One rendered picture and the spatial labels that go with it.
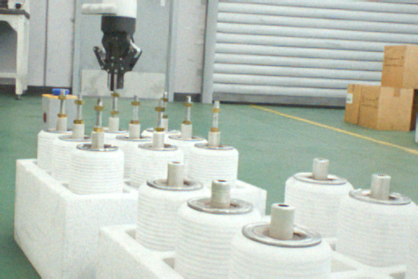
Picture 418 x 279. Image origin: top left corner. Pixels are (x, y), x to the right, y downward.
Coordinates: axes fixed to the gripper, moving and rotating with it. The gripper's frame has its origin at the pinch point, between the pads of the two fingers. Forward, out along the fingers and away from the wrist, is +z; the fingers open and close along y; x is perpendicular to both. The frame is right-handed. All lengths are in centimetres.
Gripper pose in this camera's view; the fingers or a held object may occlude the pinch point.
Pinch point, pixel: (115, 82)
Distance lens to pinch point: 135.7
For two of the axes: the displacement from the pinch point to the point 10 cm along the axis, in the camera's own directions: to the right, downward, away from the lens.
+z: -0.6, 9.9, 1.0
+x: -6.4, 0.4, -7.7
